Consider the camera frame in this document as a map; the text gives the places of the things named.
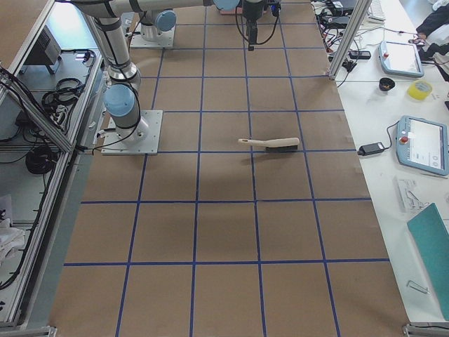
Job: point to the teal folder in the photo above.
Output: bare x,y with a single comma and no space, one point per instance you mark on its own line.
431,239

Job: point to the yellow tape roll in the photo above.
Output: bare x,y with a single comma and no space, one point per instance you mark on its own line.
419,89

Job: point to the blue teach pendant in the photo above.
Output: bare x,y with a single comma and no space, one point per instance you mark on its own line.
400,59
422,144

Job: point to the beige hand brush black bristles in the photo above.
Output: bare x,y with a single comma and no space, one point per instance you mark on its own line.
274,145

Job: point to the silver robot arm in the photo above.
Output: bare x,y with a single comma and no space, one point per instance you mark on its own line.
106,17
155,23

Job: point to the near blue teach pendant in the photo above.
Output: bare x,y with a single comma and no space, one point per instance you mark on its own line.
422,144

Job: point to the aluminium frame post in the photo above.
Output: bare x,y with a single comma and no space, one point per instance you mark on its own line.
355,21

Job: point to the white crumpled cloth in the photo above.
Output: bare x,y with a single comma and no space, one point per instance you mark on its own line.
12,240

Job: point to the black power adapter brick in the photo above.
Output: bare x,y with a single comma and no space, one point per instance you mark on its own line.
371,149

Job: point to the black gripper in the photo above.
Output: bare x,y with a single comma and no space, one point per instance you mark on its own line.
250,10

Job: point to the metal hex key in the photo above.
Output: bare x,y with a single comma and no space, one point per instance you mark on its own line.
418,287

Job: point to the far blue teach pendant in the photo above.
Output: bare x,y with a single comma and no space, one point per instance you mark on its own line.
400,59

